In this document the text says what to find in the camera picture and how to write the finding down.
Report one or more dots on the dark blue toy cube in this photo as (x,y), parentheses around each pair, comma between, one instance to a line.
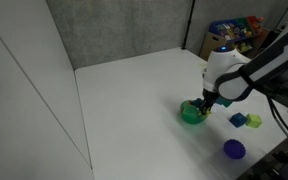
(237,119)

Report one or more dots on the lime green toy cube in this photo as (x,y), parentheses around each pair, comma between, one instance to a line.
(253,120)

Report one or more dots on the colourful toy package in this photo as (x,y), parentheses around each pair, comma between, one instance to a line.
(234,30)

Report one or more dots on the brown cardboard box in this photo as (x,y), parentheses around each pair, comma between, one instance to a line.
(214,45)

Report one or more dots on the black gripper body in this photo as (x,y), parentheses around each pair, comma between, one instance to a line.
(210,97)

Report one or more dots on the purple spiky ball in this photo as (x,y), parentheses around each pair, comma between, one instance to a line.
(234,149)

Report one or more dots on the black stand pole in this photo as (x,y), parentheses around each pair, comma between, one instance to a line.
(188,23)

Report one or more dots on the orange teal toy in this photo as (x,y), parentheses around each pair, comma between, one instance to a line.
(196,102)

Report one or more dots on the round yellow spiky toy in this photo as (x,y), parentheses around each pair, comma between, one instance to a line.
(205,115)

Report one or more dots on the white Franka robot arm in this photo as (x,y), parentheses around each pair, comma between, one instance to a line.
(277,63)

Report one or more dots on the black perforated base board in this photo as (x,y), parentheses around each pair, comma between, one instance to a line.
(277,160)

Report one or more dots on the green translucent bowl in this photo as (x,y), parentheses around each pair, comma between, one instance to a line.
(189,115)

